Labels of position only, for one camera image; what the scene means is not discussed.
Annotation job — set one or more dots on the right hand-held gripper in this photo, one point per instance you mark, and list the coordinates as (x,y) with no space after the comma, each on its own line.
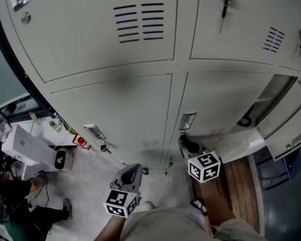
(204,167)

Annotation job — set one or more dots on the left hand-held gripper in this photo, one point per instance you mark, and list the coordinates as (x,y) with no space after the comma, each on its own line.
(120,203)

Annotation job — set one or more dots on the grey metal locker door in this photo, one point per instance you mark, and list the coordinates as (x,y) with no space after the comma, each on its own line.
(223,97)
(110,104)
(286,124)

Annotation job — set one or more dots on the grey metal locker cabinet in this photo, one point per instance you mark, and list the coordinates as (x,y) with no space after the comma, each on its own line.
(90,34)

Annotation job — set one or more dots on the person's right forearm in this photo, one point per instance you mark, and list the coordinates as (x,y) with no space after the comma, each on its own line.
(213,202)

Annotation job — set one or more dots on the person's left forearm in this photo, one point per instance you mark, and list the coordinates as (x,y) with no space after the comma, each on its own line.
(110,230)

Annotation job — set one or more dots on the person's left white shoe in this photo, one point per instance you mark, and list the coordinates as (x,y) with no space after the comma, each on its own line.
(148,206)

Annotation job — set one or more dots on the person's grey shirt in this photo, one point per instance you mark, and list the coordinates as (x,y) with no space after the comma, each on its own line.
(168,226)

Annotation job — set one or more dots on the wooden plank platform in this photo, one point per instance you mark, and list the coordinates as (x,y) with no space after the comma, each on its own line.
(240,184)

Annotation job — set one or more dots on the small grey waste bin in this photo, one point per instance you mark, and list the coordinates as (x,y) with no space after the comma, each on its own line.
(60,159)

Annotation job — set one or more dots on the small clear bottle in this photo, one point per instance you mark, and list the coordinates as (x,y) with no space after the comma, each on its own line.
(55,126)

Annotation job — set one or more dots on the white box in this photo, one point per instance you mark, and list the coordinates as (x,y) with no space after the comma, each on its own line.
(27,144)

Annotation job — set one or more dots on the small bottle red cap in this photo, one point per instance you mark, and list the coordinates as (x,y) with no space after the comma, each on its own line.
(33,117)

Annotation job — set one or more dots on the frosted glass panel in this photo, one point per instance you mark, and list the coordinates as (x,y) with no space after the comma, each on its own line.
(0,79)

